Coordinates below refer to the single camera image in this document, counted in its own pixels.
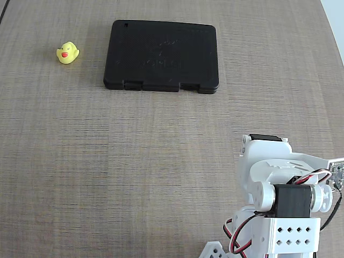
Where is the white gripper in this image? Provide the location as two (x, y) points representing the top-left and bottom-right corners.
(238, 133), (331, 197)

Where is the yellow rubber duck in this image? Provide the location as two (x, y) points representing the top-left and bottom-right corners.
(55, 41), (81, 65)

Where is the black plastic case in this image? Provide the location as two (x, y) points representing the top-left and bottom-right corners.
(103, 19), (220, 95)

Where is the red black white servo cable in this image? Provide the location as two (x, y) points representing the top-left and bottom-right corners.
(292, 168), (333, 186)
(222, 211), (271, 255)

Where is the green camera circuit board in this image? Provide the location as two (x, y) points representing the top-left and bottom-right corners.
(327, 157), (344, 190)

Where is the black camera cable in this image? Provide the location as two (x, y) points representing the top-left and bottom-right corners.
(319, 188), (343, 232)

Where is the white perforated plastic bracket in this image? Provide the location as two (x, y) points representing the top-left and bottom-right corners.
(199, 241), (231, 258)

